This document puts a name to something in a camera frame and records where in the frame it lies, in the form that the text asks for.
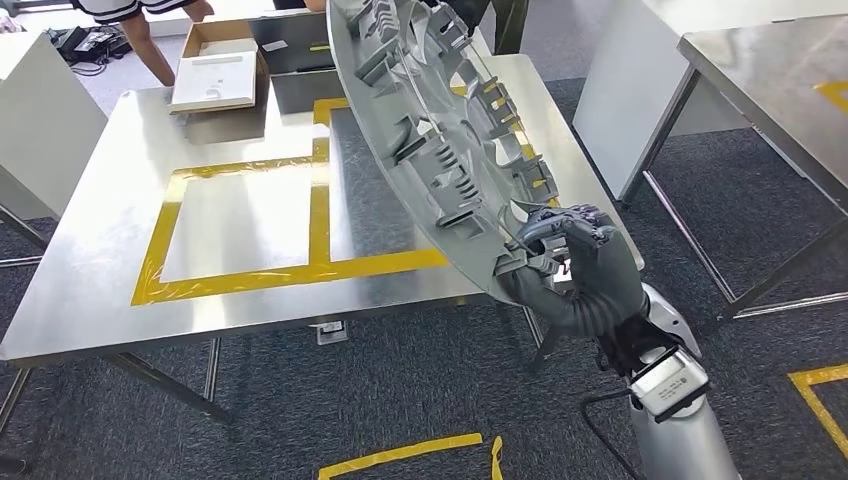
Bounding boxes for steel-legged table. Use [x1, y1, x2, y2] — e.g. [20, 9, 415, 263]
[0, 203, 52, 270]

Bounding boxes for person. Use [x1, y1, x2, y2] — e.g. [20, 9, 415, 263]
[440, 0, 531, 56]
[69, 0, 217, 88]

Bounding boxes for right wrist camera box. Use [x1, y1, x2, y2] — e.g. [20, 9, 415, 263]
[626, 347, 711, 425]

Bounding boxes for white panel-sided table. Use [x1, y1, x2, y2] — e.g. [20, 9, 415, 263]
[572, 0, 848, 204]
[0, 29, 109, 224]

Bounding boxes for brown cardboard box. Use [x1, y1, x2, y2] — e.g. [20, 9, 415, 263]
[168, 18, 272, 116]

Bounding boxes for dark grey metal box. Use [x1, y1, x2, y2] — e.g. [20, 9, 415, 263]
[247, 9, 337, 76]

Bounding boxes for black device with cables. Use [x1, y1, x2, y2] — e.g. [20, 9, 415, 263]
[51, 24, 134, 68]

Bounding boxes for white foam insert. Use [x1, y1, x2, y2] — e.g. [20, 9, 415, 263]
[170, 50, 259, 114]

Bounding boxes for silver plastic wheel cover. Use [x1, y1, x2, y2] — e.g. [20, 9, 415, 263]
[326, 0, 579, 308]

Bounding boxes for small yellow tape rectangle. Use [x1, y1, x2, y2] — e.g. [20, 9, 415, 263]
[130, 153, 333, 308]

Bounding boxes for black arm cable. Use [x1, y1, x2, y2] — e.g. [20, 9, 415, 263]
[580, 388, 647, 480]

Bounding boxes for silver floor socket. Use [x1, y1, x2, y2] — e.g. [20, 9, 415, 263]
[315, 320, 350, 346]

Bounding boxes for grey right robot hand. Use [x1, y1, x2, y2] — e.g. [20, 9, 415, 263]
[496, 205, 645, 319]

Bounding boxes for steel workbench table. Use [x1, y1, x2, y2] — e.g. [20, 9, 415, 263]
[0, 54, 646, 432]

